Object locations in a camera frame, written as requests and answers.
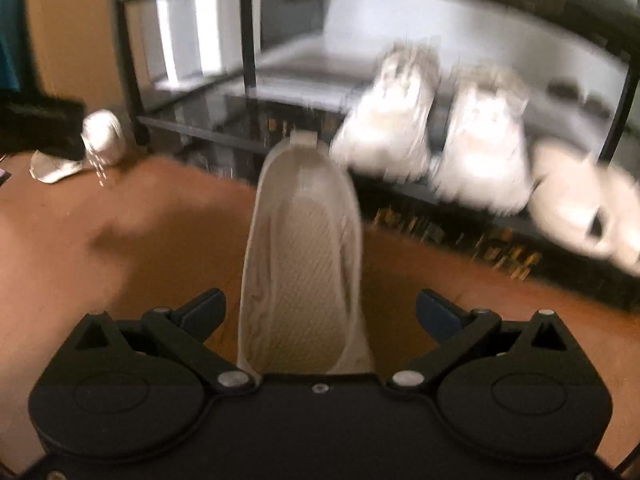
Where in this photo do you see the black metal shoe rack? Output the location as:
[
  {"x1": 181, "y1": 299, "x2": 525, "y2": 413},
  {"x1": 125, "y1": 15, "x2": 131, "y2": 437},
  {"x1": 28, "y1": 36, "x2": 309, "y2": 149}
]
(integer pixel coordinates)
[{"x1": 112, "y1": 0, "x2": 640, "y2": 311}]

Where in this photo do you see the white carton box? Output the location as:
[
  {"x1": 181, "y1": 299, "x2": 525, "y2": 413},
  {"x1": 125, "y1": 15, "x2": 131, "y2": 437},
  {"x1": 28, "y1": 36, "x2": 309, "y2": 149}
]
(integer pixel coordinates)
[{"x1": 152, "y1": 0, "x2": 246, "y2": 91}]

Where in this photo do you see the white chunky sneaker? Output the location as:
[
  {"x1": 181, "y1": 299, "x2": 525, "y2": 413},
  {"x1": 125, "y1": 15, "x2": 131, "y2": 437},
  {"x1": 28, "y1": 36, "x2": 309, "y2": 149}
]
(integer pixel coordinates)
[
  {"x1": 332, "y1": 42, "x2": 441, "y2": 183},
  {"x1": 435, "y1": 65, "x2": 536, "y2": 216}
]

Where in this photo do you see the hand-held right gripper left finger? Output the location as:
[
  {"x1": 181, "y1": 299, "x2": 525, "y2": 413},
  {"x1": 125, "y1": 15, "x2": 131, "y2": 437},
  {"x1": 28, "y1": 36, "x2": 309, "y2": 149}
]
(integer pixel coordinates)
[{"x1": 72, "y1": 287, "x2": 256, "y2": 395}]

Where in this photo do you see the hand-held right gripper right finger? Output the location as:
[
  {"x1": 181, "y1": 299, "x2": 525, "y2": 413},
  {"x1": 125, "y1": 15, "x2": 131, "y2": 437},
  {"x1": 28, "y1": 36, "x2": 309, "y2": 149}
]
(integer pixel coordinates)
[{"x1": 387, "y1": 288, "x2": 573, "y2": 393}]

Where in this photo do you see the white cutout sandal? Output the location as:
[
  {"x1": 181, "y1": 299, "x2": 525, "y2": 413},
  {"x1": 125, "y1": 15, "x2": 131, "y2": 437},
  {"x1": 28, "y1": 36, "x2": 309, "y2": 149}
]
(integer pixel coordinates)
[
  {"x1": 600, "y1": 165, "x2": 640, "y2": 276},
  {"x1": 530, "y1": 142, "x2": 618, "y2": 261}
]

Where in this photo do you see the white floral shoe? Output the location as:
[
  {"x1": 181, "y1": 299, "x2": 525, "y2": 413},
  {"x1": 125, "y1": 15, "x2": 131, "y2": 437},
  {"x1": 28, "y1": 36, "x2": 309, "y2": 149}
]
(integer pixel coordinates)
[
  {"x1": 235, "y1": 131, "x2": 376, "y2": 376},
  {"x1": 29, "y1": 109, "x2": 127, "y2": 186}
]

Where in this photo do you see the teal curtain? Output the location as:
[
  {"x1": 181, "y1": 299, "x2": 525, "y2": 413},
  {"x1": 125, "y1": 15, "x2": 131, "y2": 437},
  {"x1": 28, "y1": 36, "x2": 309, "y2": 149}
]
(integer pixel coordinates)
[{"x1": 0, "y1": 0, "x2": 28, "y2": 93}]

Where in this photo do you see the wooden door panel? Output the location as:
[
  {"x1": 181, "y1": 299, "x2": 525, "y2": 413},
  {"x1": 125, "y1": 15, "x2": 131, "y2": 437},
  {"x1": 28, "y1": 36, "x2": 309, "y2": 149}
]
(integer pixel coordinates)
[{"x1": 25, "y1": 0, "x2": 151, "y2": 156}]

